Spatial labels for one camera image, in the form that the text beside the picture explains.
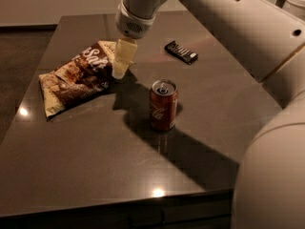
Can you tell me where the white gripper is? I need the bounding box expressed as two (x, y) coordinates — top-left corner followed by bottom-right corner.
(112, 3), (155, 79)

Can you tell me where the brown chip bag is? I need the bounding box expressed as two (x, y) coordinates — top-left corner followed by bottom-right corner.
(39, 41), (117, 118)

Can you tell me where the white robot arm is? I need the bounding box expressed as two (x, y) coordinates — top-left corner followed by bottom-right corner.
(116, 0), (305, 229)

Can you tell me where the black chocolate rxbar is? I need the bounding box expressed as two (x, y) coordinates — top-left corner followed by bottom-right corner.
(164, 41), (198, 65)

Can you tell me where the red cola can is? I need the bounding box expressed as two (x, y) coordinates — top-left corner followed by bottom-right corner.
(150, 79), (178, 132)

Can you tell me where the white cup with lid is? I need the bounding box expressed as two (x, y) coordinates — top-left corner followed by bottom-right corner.
(283, 0), (305, 20)

